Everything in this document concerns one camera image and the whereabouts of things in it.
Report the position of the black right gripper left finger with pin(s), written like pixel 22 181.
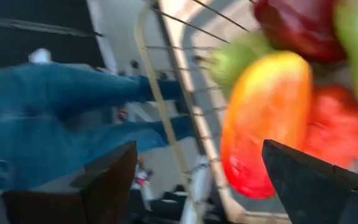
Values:
pixel 104 193

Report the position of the person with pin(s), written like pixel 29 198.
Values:
pixel 57 102

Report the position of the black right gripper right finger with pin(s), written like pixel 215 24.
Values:
pixel 306 196

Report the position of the red and orange mango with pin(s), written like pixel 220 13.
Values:
pixel 266 118

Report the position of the bright green pear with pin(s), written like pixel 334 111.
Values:
pixel 238 62

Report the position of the small orange pumpkin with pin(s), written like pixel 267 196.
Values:
pixel 337 127

